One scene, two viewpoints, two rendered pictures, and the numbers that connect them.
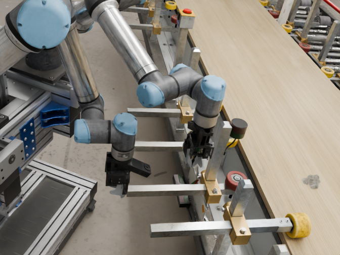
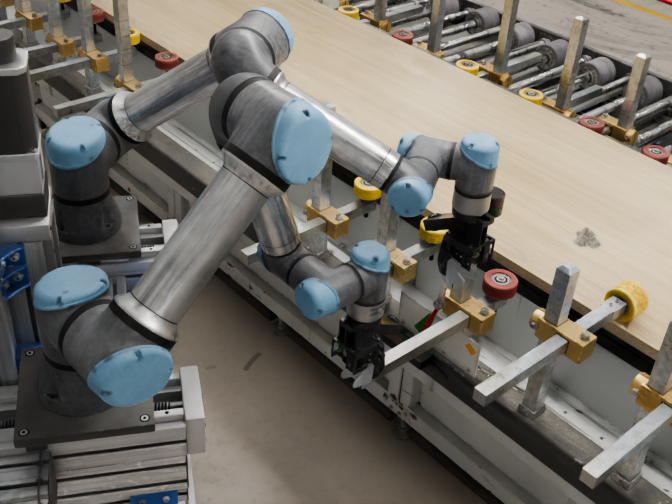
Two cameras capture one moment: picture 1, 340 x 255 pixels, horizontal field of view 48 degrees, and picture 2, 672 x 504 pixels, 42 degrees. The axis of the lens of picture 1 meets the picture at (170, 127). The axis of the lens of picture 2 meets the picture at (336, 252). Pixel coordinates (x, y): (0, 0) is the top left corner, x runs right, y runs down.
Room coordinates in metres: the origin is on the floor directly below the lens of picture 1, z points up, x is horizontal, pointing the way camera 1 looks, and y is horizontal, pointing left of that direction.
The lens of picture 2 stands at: (-0.23, 0.82, 2.13)
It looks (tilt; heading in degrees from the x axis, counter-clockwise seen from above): 35 degrees down; 333
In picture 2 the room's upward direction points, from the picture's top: 4 degrees clockwise
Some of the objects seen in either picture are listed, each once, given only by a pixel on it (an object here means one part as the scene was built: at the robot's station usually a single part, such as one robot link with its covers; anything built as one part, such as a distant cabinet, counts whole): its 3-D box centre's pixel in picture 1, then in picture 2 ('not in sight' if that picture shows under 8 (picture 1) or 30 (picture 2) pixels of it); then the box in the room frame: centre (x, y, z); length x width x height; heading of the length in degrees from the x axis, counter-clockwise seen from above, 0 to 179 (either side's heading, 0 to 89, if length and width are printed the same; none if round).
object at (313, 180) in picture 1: (313, 179); (588, 235); (1.14, -0.59, 0.91); 0.09 x 0.07 x 0.02; 133
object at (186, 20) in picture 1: (185, 19); not in sight; (1.81, 0.03, 1.18); 0.07 x 0.07 x 0.08; 16
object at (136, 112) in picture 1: (172, 113); (311, 229); (1.51, 0.00, 0.83); 0.43 x 0.03 x 0.04; 106
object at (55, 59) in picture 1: (43, 50); (83, 205); (1.41, 0.58, 1.09); 0.15 x 0.15 x 0.10
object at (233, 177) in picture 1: (234, 187); (497, 296); (1.07, -0.29, 0.85); 0.08 x 0.08 x 0.11
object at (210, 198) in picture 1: (210, 185); (466, 309); (1.06, -0.20, 0.85); 0.13 x 0.06 x 0.05; 16
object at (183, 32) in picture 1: (176, 65); not in sight; (1.82, 0.03, 0.93); 0.05 x 0.04 x 0.45; 16
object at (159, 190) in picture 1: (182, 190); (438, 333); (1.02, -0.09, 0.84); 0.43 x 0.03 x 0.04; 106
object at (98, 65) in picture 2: (151, 10); (93, 58); (2.74, 0.30, 0.83); 0.13 x 0.06 x 0.05; 16
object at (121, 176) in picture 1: (118, 167); (359, 337); (0.95, 0.15, 0.97); 0.09 x 0.08 x 0.12; 107
